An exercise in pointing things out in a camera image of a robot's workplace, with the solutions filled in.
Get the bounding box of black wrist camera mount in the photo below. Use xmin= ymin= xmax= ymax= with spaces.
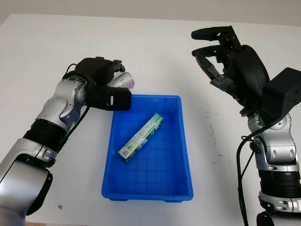
xmin=87 ymin=85 xmax=132 ymax=112
xmin=262 ymin=67 xmax=301 ymax=124

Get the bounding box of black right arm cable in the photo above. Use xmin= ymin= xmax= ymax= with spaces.
xmin=236 ymin=124 xmax=267 ymax=226

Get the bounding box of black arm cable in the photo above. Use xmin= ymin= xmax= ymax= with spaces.
xmin=236 ymin=124 xmax=267 ymax=226
xmin=56 ymin=63 xmax=89 ymax=153

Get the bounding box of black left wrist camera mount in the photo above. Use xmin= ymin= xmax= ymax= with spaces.
xmin=87 ymin=85 xmax=132 ymax=112

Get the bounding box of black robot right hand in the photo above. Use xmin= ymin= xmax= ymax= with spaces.
xmin=191 ymin=25 xmax=270 ymax=114

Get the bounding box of blue plastic tray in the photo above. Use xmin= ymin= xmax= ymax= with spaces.
xmin=101 ymin=94 xmax=195 ymax=202

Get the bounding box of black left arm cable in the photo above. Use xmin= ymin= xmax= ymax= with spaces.
xmin=56 ymin=63 xmax=89 ymax=153

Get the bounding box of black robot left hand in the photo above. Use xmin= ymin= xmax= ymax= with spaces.
xmin=74 ymin=56 xmax=126 ymax=88

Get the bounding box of green toothpaste box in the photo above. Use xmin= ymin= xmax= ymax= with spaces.
xmin=118 ymin=113 xmax=165 ymax=163

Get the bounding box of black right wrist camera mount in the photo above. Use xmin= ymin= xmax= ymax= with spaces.
xmin=262 ymin=67 xmax=301 ymax=124

